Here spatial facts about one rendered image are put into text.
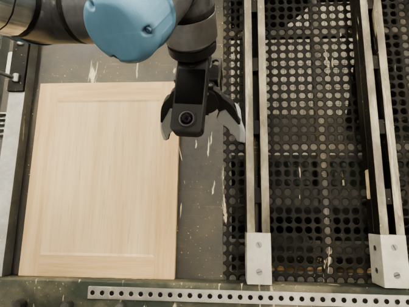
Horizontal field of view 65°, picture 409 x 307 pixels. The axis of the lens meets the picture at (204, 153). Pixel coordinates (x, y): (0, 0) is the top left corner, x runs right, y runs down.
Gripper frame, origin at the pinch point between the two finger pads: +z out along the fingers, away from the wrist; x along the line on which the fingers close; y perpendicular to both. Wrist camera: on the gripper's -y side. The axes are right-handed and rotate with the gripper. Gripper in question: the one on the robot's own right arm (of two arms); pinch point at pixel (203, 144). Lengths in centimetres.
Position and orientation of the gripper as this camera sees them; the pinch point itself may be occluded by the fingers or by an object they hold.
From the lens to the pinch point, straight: 59.9
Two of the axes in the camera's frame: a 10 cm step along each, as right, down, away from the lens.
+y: 1.4, -7.6, 6.3
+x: -9.9, -0.4, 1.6
